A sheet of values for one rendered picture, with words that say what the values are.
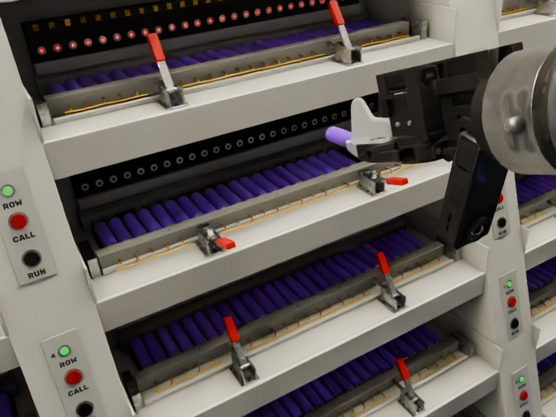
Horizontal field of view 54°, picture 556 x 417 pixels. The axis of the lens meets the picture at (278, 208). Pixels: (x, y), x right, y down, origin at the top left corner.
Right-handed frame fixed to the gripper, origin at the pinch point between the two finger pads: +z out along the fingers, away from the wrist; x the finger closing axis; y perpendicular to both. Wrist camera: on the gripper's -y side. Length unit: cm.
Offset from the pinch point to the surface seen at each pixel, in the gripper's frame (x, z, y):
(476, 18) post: -35.6, 15.1, 12.0
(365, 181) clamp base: -11.9, 18.5, -7.8
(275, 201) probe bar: 2.2, 20.9, -6.9
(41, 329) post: 35.8, 16.5, -11.8
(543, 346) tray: -43, 18, -48
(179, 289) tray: 19.6, 17.2, -13.2
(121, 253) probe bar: 24.6, 21.0, -7.2
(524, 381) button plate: -37, 18, -53
